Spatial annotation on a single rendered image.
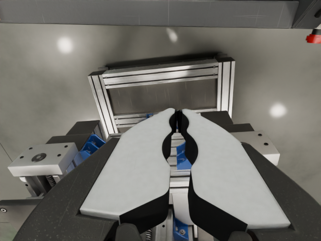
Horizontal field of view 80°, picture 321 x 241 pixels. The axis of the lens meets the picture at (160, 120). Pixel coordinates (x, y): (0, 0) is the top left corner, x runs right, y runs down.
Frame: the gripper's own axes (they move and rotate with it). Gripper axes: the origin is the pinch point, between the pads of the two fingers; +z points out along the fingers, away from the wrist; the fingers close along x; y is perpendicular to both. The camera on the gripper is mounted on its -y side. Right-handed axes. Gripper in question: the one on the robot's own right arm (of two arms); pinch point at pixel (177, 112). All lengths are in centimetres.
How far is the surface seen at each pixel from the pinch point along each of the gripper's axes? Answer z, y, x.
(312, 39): 39, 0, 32
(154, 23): 25.7, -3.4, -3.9
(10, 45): 121, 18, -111
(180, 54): 121, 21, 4
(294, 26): 25.6, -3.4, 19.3
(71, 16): 25.7, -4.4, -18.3
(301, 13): 24.5, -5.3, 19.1
